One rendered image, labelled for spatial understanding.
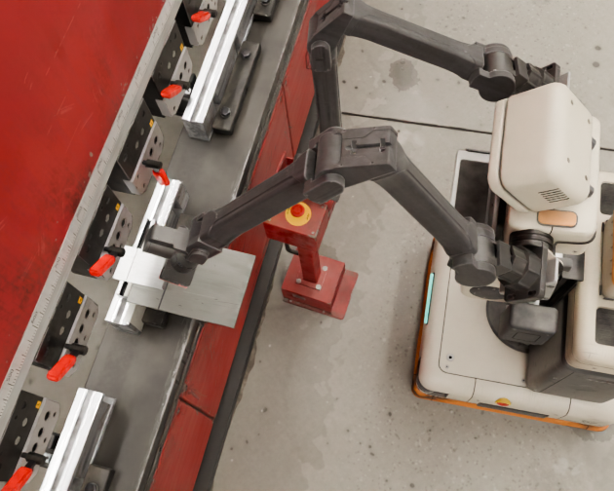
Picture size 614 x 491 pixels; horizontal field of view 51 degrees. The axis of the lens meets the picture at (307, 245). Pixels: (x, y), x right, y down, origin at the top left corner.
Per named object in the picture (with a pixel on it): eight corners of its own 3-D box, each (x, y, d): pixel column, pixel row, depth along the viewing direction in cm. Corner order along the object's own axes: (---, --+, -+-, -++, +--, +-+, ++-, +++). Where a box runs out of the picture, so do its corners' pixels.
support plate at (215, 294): (234, 328, 148) (233, 327, 147) (127, 302, 152) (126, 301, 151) (256, 256, 154) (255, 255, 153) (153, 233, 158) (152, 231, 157)
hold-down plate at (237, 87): (231, 136, 180) (229, 131, 177) (212, 132, 181) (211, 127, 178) (261, 50, 190) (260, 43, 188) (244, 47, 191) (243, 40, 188)
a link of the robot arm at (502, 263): (517, 273, 123) (516, 247, 126) (479, 254, 118) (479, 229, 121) (479, 287, 130) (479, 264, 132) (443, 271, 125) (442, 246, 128)
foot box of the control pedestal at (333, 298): (343, 321, 249) (342, 312, 238) (282, 301, 253) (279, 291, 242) (359, 274, 255) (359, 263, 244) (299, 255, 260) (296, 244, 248)
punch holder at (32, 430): (32, 484, 120) (-14, 481, 105) (-9, 472, 121) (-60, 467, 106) (63, 403, 125) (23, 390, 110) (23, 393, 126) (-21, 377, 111)
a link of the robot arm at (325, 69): (333, 45, 130) (335, 10, 136) (305, 46, 131) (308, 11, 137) (344, 177, 166) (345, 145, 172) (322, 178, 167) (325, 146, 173)
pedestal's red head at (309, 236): (317, 253, 189) (314, 229, 172) (266, 238, 191) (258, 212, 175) (338, 194, 195) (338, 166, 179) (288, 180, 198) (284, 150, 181)
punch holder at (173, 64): (172, 121, 147) (153, 77, 132) (138, 114, 149) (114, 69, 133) (194, 67, 153) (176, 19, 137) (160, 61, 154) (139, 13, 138)
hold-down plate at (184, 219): (164, 329, 161) (161, 326, 158) (144, 324, 161) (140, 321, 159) (202, 221, 171) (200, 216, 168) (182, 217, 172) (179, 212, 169)
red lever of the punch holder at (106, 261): (100, 271, 119) (126, 246, 128) (80, 266, 120) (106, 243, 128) (101, 280, 120) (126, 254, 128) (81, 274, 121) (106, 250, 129)
